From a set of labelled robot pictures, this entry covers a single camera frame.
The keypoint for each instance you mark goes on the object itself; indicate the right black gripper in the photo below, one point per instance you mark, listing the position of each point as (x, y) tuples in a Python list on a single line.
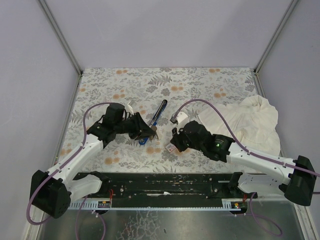
[(179, 141)]

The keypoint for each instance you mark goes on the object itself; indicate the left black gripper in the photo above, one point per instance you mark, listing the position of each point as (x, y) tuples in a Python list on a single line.
[(136, 125)]

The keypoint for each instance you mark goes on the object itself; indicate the blue stapler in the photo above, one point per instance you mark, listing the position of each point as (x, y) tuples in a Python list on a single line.
[(154, 120)]

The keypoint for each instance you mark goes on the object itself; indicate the red white staple box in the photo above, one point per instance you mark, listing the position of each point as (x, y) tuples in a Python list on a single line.
[(170, 147)]

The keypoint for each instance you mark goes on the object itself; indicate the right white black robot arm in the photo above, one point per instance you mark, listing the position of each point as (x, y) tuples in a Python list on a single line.
[(294, 178)]

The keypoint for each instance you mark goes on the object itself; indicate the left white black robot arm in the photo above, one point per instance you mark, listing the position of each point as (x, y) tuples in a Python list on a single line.
[(53, 190)]

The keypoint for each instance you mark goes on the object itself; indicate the floral patterned table mat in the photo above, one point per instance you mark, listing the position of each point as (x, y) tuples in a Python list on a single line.
[(195, 90)]

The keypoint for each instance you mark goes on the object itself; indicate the white crumpled cloth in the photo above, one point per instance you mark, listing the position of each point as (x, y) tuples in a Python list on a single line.
[(253, 121)]

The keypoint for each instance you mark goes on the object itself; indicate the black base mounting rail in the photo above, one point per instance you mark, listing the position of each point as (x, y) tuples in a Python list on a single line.
[(210, 186)]

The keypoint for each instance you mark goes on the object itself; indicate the white slotted cable duct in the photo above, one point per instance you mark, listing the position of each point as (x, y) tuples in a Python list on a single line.
[(160, 203)]

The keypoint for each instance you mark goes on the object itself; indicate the left aluminium frame post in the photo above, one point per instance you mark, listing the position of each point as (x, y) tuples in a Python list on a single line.
[(60, 36)]

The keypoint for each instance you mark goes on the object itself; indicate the aluminium frame post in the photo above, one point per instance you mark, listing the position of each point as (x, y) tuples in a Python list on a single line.
[(60, 36), (280, 27)]

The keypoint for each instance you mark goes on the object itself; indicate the right aluminium frame post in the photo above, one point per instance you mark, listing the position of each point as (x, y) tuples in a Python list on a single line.
[(280, 27)]

